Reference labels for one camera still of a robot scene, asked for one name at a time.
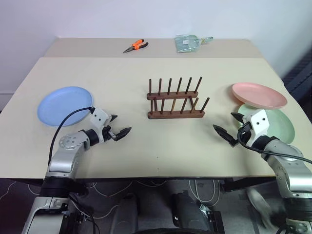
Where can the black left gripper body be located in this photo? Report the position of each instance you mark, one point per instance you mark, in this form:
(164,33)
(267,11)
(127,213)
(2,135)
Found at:
(107,135)

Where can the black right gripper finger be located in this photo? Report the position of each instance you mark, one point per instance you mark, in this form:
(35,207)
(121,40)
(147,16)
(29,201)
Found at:
(225,134)
(239,117)

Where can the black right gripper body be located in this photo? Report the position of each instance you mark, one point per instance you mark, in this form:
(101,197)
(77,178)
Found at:
(245,134)

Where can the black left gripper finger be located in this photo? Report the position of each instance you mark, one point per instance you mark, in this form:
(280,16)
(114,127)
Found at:
(114,117)
(123,132)

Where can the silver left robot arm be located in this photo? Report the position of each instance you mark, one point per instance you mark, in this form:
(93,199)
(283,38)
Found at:
(62,158)

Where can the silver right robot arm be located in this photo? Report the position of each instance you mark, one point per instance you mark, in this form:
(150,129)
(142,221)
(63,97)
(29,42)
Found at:
(290,168)

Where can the wooden dish rack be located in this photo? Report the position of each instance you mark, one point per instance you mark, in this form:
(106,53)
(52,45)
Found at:
(174,103)

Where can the pink red plate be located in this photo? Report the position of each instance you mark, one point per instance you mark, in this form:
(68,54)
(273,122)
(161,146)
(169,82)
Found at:
(258,95)

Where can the light green plate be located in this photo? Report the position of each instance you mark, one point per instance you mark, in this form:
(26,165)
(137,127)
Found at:
(280,125)

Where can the blue plate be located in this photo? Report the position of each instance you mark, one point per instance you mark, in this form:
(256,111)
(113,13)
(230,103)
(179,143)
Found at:
(63,104)

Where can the blurred grey object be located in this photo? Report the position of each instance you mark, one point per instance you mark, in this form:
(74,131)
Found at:
(259,207)

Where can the dark rounded robot part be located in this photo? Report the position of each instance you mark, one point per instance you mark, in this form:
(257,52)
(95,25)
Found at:
(189,212)

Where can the green dustpan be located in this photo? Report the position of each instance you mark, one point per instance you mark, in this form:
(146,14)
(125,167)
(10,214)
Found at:
(187,43)

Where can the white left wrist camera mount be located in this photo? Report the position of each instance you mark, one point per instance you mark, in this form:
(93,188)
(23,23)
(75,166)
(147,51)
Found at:
(98,119)

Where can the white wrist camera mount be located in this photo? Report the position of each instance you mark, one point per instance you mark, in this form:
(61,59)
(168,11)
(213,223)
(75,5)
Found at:
(259,125)
(98,119)

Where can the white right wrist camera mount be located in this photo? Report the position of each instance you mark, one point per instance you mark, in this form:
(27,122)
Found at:
(259,125)

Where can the black table frame bar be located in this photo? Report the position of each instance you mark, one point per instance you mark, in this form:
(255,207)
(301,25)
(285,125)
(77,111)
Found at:
(246,184)

